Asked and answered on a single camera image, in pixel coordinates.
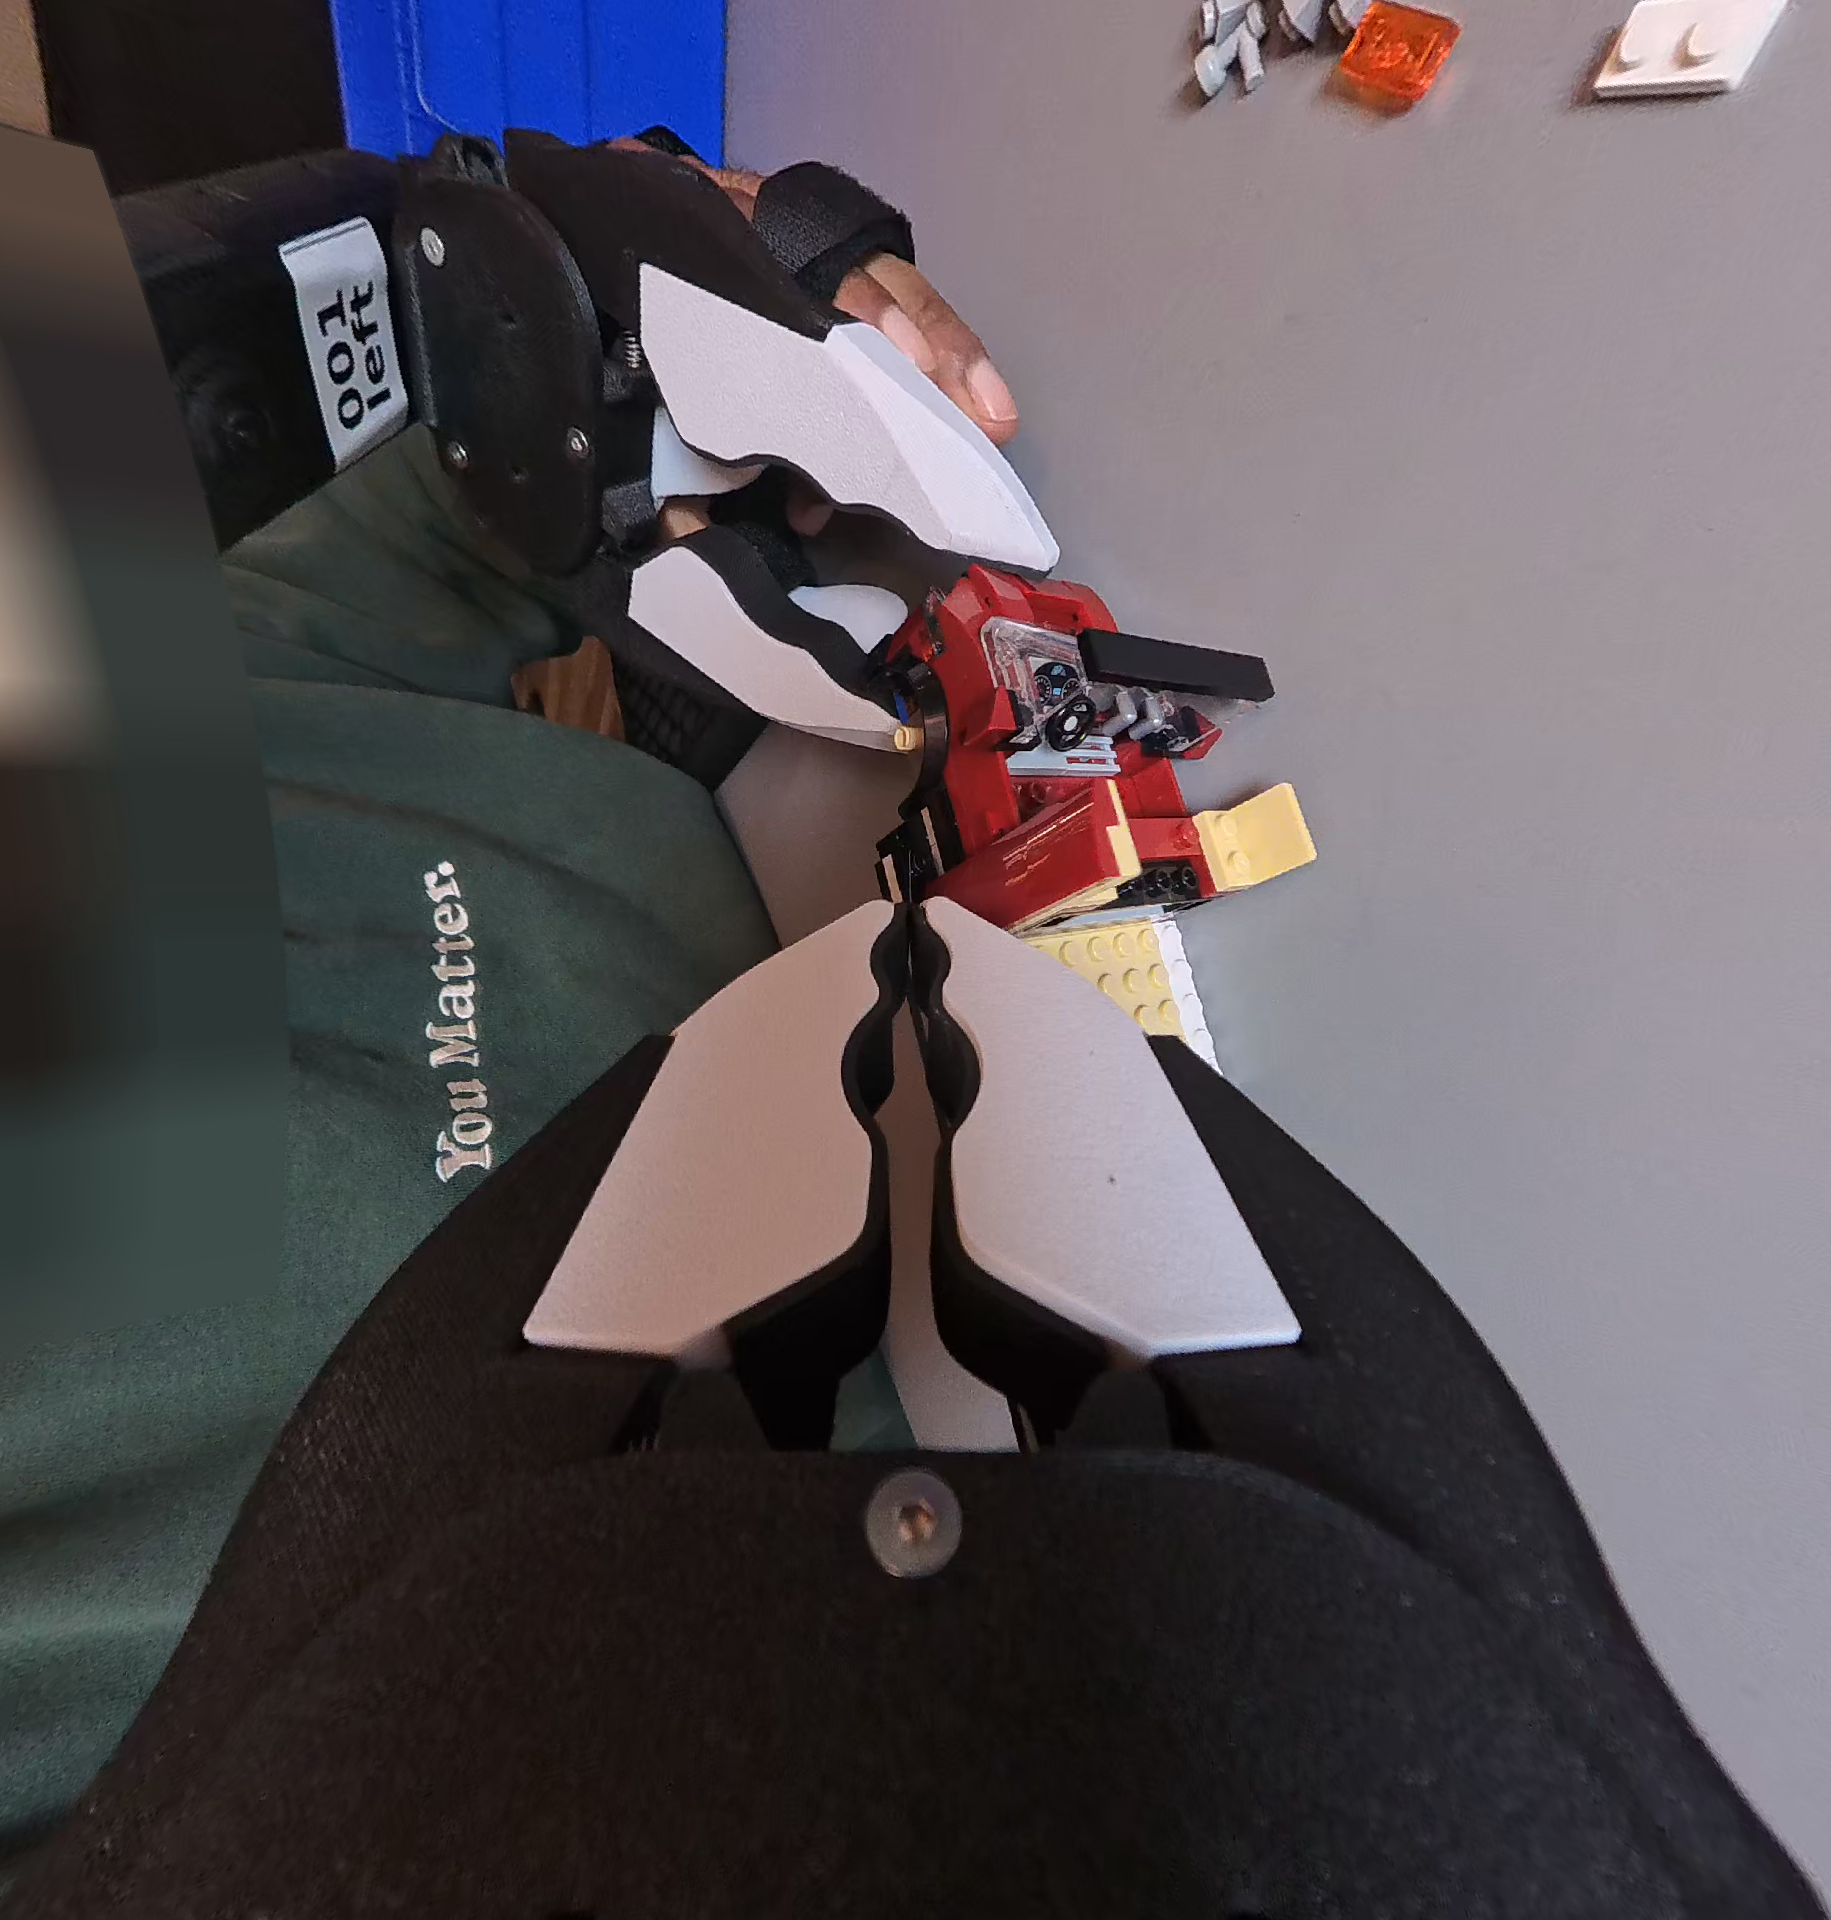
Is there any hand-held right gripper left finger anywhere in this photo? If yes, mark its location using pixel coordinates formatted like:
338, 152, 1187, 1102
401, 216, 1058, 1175
523, 896, 916, 1376

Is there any pile of small loose bricks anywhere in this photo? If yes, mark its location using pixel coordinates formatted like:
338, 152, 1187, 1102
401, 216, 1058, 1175
1189, 0, 1375, 110

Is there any red and tan brick truck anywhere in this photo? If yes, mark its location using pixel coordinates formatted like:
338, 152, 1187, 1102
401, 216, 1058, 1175
868, 562, 1323, 1078

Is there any small white plate brick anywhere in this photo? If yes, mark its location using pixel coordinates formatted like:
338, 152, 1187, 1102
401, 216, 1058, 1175
1589, 0, 1797, 105

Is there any green sweatshirt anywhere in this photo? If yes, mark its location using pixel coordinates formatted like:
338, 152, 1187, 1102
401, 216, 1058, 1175
0, 434, 916, 1920

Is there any orange transparent flat brick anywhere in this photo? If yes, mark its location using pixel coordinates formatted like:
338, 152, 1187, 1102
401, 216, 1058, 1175
1335, 0, 1465, 116

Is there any person's left hand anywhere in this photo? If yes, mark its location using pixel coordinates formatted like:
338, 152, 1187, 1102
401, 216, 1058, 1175
702, 157, 1021, 447

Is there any blue storage bin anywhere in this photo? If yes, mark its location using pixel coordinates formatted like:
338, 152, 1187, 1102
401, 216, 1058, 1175
331, 0, 732, 170

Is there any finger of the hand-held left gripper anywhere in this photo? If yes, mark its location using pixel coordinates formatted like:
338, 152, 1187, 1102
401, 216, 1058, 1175
633, 258, 1065, 576
624, 538, 936, 754

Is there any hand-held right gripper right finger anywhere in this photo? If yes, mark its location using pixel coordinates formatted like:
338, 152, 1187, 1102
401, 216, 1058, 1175
918, 893, 1306, 1369

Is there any black ribbed cushion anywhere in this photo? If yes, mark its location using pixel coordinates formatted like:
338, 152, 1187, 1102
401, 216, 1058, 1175
616, 660, 774, 792

